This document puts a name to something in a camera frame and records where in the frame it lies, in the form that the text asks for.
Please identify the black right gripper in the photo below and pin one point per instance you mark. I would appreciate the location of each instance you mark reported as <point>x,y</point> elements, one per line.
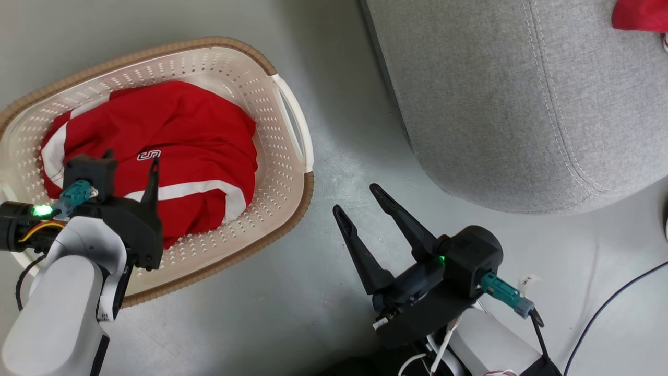
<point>417,308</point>

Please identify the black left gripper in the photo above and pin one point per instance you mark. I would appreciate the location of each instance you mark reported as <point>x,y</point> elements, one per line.
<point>138,230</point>

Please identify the red jersey with white stripes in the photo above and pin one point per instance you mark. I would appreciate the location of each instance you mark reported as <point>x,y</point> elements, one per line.
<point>198,141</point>

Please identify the red cloth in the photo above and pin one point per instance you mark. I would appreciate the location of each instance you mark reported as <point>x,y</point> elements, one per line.
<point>639,13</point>

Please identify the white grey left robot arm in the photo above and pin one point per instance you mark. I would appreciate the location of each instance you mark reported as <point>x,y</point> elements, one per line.
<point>57,313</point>

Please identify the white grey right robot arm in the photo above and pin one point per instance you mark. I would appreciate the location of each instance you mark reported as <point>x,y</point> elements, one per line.
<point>490,344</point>

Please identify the grey fabric sofa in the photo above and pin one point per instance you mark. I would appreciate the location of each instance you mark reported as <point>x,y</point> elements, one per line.
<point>496,104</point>

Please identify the cream perforated laundry basket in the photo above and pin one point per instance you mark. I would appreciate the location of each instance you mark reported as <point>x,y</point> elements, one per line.
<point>271,172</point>

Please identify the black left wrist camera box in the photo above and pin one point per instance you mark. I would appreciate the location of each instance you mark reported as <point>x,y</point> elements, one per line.
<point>96,169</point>

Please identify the teal left camera connector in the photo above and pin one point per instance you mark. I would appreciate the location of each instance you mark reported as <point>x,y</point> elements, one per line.
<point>75,193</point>

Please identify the teal camera connector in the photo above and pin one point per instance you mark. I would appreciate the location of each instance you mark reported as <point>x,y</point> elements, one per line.
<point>501,290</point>
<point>75,193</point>

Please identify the black right wrist camera housing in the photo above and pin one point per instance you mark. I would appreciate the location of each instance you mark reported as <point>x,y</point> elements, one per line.
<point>472,256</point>

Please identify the teal right camera connector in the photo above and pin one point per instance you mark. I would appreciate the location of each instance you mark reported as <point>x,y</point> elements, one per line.
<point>501,290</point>

